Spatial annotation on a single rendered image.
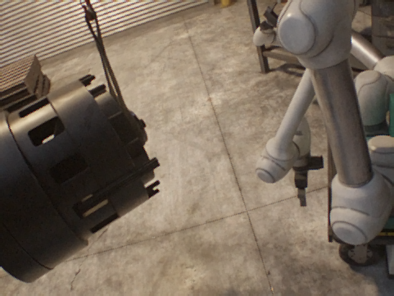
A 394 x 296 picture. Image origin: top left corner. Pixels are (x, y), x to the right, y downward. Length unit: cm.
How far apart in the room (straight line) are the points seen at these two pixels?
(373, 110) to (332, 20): 89
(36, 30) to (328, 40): 636
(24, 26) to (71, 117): 591
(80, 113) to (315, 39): 69
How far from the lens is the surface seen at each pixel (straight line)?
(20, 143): 108
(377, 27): 247
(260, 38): 250
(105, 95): 117
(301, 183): 139
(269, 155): 115
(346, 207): 107
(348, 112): 91
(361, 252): 160
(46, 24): 679
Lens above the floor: 145
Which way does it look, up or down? 33 degrees down
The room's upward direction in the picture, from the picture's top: 20 degrees counter-clockwise
